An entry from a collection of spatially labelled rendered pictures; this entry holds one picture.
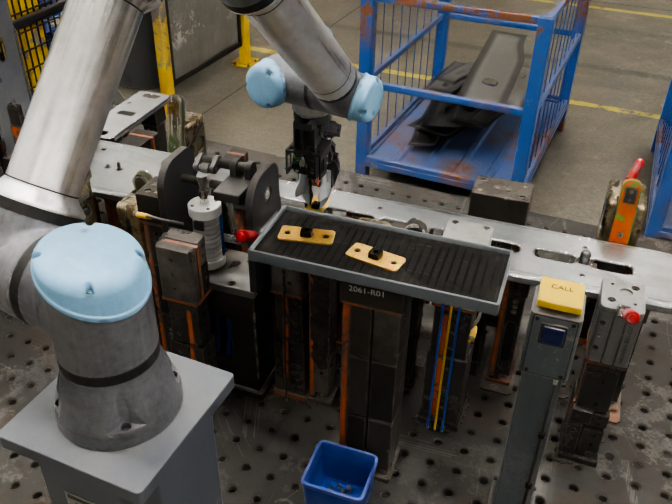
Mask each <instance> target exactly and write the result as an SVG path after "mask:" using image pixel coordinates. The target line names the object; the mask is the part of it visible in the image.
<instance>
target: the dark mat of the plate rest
mask: <svg viewBox="0 0 672 504"><path fill-rule="evenodd" d="M284 225H287V226H297V227H302V226H307V227H313V228H315V229H324V230H333V231H335V237H334V240H333V243H332V245H329V246H327V245H319V244H310V243H301V242H292V241H283V240H279V239H278V234H279V232H280V230H281V228H282V226H284ZM355 243H362V244H365V245H368V246H371V247H376V248H379V249H382V250H383V251H386V252H389V253H392V254H395V255H398V256H401V257H404V258H405V259H406V262H405V263H404V264H403V265H402V266H401V267H400V269H399V270H398V271H397V272H390V271H387V270H384V269H381V268H378V267H375V266H373V265H370V264H367V263H364V262H361V261H358V260H355V259H352V258H349V257H347V256H346V255H345V253H346V252H347V251H348V250H349V249H350V248H351V247H352V246H353V245H354V244H355ZM254 250H257V251H262V252H266V253H271V254H275V255H280V256H285V257H289V258H294V259H298V260H303V261H307V262H312V263H316V264H321V265H326V266H330V267H335V268H339V269H344V270H348V271H353V272H357V273H362V274H366V275H371V276H376V277H380V278H385V279H389V280H394V281H398V282H403V283H407V284H412V285H417V286H421V287H426V288H430V289H435V290H439V291H444V292H448V293H453V294H458V295H462V296H467V297H471V298H476V299H480V300H485V301H489V302H494V303H497V300H498V297H499V293H500V289H501V286H502V282H503V279H504V275H505V271H506V268H507V264H508V260H509V257H510V255H507V254H502V253H497V252H493V251H488V250H483V249H478V248H473V247H468V246H463V245H458V244H453V243H448V242H443V241H438V240H433V239H428V238H423V237H418V236H413V235H408V234H403V233H398V232H393V231H388V230H383V229H378V228H373V227H368V226H363V225H358V224H353V223H348V222H343V221H338V220H333V219H328V218H323V217H318V216H313V215H308V214H303V213H298V212H293V211H288V210H285V212H284V213H283V214H282V215H281V217H280V218H279V219H278V220H277V221H276V223H275V224H274V225H273V227H272V228H271V229H270V230H269V231H268V233H267V234H266V235H265V236H264V238H263V239H262V240H261V241H260V243H259V244H258V245H257V246H256V248H255V249H254Z"/></svg>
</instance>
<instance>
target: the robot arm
mask: <svg viewBox="0 0 672 504"><path fill-rule="evenodd" d="M162 1H163V0H66V3H65V5H64V8H63V11H62V14H61V17H60V20H59V22H58V25H57V28H56V31H55V34H54V37H53V40H52V42H51V45H50V48H49V51H48V54H47V57H46V59H45V62H44V65H43V68H42V71H41V74H40V76H39V79H38V82H37V85H36V88H35V91H34V93H33V96H32V99H31V102H30V105H29V108H28V110H27V113H26V116H25V119H24V122H23V125H22V127H21V130H20V133H19V136H18V139H17V142H16V144H15V147H14V150H13V153H12V156H11V159H10V161H9V164H8V167H7V170H6V173H5V175H4V176H2V177H1V178H0V310H1V311H3V312H5V313H7V314H9V315H11V316H13V317H15V318H17V319H18V320H20V321H22V322H24V323H27V324H29V325H30V326H32V327H34V328H36V329H38V330H40V331H42V332H44V333H46V334H47V335H48V336H49V337H50V339H51V341H52V344H53V348H54V351H55V355H56V358H57V362H58V366H59V373H58V379H57V386H56V392H55V397H54V411H55V415H56V418H57V422H58V425H59V428H60V430H61V431H62V433H63V434H64V436H65V437H66V438H67V439H69V440H70V441H71V442H73V443H75V444H76V445H78V446H81V447H83V448H87V449H91V450H97V451H115V450H122V449H127V448H131V447H134V446H137V445H140V444H142V443H144V442H147V441H148V440H150V439H152V438H154V437H156V436H157V435H158V434H160V433H161V432H163V431H164V430H165V429H166V428H167V427H168V426H169V425H170V424H171V423H172V422H173V420H174V419H175V418H176V416H177V415H178V413H179V411H180V408H181V405H182V401H183V390H182V383H181V378H180V375H179V372H178V370H177V368H176V367H175V365H174V364H173V363H172V361H171V359H170V358H169V356H168V355H167V353H166V352H165V350H164V349H163V347H162V346H161V344H160V339H159V332H158V326H157V319H156V313H155V307H154V301H153V295H152V277H151V272H150V269H149V266H148V264H147V262H146V258H145V254H144V251H143V249H142V247H141V246H140V244H139V243H138V242H137V240H136V239H135V238H134V237H132V236H131V235H130V234H129V233H127V232H125V231H124V230H122V229H120V228H117V227H115V226H111V225H108V224H103V223H94V224H93V225H91V226H88V225H86V223H85V222H84V221H85V218H86V216H85V214H84V212H83V210H82V208H81V206H80V204H79V196H80V193H81V191H82V188H83V185H84V182H85V179H86V176H87V174H88V171H89V168H90V165H91V162H92V159H93V157H94V154H95V151H96V148H97V145H98V142H99V140H100V137H101V134H102V131H103V128H104V125H105V123H106V120H107V117H108V114H109V111H110V108H111V106H112V103H113V100H114V97H115V94H116V91H117V89H118V86H119V83H120V80H121V77H122V75H123V72H124V69H125V66H126V63H127V60H128V58H129V55H130V52H131V49H132V46H133V43H134V41H135V38H136V35H137V32H138V29H139V26H140V24H141V21H142V18H143V15H144V14H145V13H147V12H150V11H152V10H155V9H157V8H159V7H160V6H161V4H162ZM220 1H221V2H222V3H223V4H224V5H225V7H226V8H228V9H229V10H230V11H232V12H233V13H236V14H239V15H245V17H246V18H247V19H248V20H249V21H250V22H251V23H252V24H253V26H254V27H255V28H256V29H257V30H258V31H259V32H260V34H261V35H262V36H263V37H264V38H265V39H266V40H267V42H268V43H269V44H270V45H271V46H272V47H273V48H274V49H275V51H276V52H277V53H276V54H274V55H272V56H270V57H268V58H263V59H262V60H261V61H260V62H259V63H257V64H255V65H254V66H252V67H251V68H250V69H249V71H248V72H247V75H246V82H245V83H246V88H247V92H248V94H249V96H250V97H251V99H252V100H253V101H254V102H255V103H256V104H257V105H259V106H261V107H263V108H273V107H275V106H280V105H281V104H283V103H289V104H292V110H293V118H294V121H293V142H292V143H291V144H290V145H289V146H288V147H287V148H286V149H285V161H286V174H288V173H289V172H290V171H291V169H294V172H296V173H297V174H298V183H297V186H296V188H295V196H296V197H298V196H300V195H302V196H303V198H304V200H305V201H306V203H307V204H308V205H309V206H310V205H311V203H312V198H313V192H312V185H313V183H312V180H311V179H314V180H316V179H317V177H319V180H320V182H321V186H320V189H319V192H318V201H319V207H320V208H322V207H323V206H324V205H325V203H326V202H327V200H328V199H329V197H330V194H331V192H332V190H333V187H334V185H335V183H336V180H337V178H338V175H339V172H340V161H339V153H336V151H335V146H336V144H335V143H334V142H333V141H332V138H334V136H335V137H336V136H337V137H340V132H341V124H338V123H336V121H332V120H331V118H332V115H335V116H338V117H342V118H346V119H347V120H349V121H351V120H354V121H359V122H364V123H366V122H369V121H371V120H373V119H374V118H375V116H376V115H377V113H378V112H379V109H380V107H381V104H382V100H383V84H382V82H381V80H380V79H379V78H378V77H376V76H372V75H369V74H368V73H366V72H365V73H361V72H359V71H357V69H356V68H355V67H354V65H353V64H352V62H351V61H350V59H349V58H348V57H347V55H346V54H345V52H344V51H343V49H342V48H341V47H340V45H339V44H338V42H337V41H336V39H335V38H334V37H333V32H332V30H331V29H330V28H329V27H327V26H326V25H325V24H324V22H323V21H322V20H321V18H320V17H319V15H318V14H317V12H316V11H315V10H314V8H313V7H312V5H311V4H310V2H309V1H308V0H220ZM292 153H294V156H293V159H292ZM288 155H289V156H290V165H289V166H288ZM292 162H293V164H292Z"/></svg>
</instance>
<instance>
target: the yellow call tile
mask: <svg viewBox="0 0 672 504"><path fill-rule="evenodd" d="M584 294H585V285H584V284H580V283H575V282H570V281H565V280H560V279H555V278H550V277H546V276H543V277H542V279H541V283H540V288H539V293H538V298H537V303H536V305H537V306H539V307H544V308H548V309H553V310H558V311H562V312H567V313H571V314H576V315H581V314H582V310H583V303H584Z"/></svg>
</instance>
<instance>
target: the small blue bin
mask: <svg viewBox="0 0 672 504"><path fill-rule="evenodd" d="M377 465H378V457H377V456H376V455H375V454H372V453H369V452H365V451H361V450H358V449H354V448H351V447H347V446H344V445H341V444H337V443H334V442H330V441H327V440H322V441H319V443H318V444H317V446H316V448H315V450H314V453H313V455H312V457H311V459H310V461H309V463H308V465H307V467H306V469H305V471H304V473H303V475H302V477H301V484H302V486H303V488H304V500H305V504H367V503H368V500H369V497H370V495H371V491H372V488H373V483H374V475H375V470H376V467H377Z"/></svg>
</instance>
